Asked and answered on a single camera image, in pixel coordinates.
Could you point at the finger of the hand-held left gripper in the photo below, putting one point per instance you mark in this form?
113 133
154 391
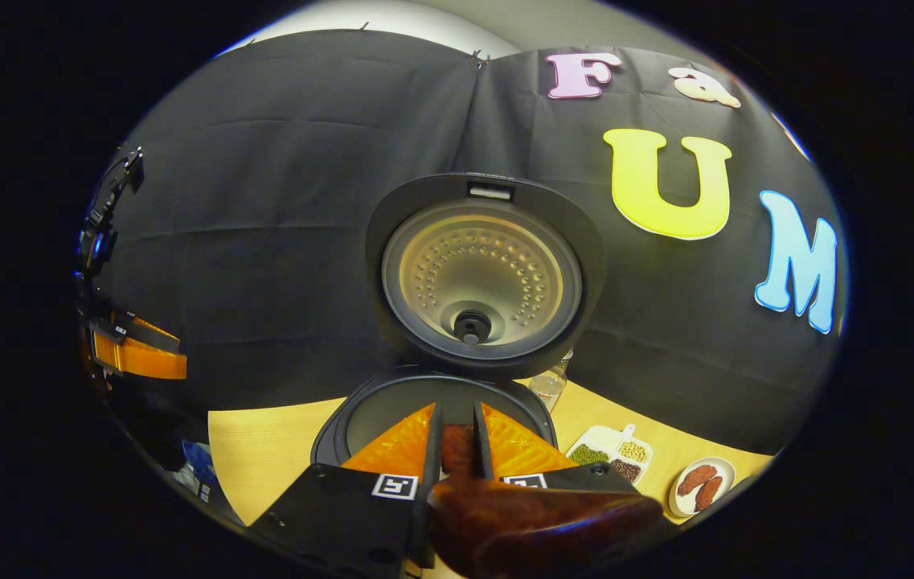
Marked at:
139 363
147 336

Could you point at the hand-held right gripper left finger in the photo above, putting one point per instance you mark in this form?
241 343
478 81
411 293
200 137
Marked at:
432 450

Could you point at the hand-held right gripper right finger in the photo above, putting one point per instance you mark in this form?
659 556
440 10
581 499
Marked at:
481 450

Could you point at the dark brown wooden spoon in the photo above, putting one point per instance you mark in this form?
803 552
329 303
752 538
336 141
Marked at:
537 531

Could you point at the black and silver rice cooker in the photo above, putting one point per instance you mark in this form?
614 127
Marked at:
497 281

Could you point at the small clear glass bottle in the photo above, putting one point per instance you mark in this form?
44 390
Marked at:
549 386

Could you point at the white divided bean dish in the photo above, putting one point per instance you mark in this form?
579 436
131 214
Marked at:
597 441

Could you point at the black backdrop cloth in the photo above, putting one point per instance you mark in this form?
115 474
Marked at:
264 241

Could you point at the white round plate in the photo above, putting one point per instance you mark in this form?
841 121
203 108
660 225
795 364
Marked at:
683 505

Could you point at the brown meat piece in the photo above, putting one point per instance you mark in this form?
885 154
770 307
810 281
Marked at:
698 478
710 493

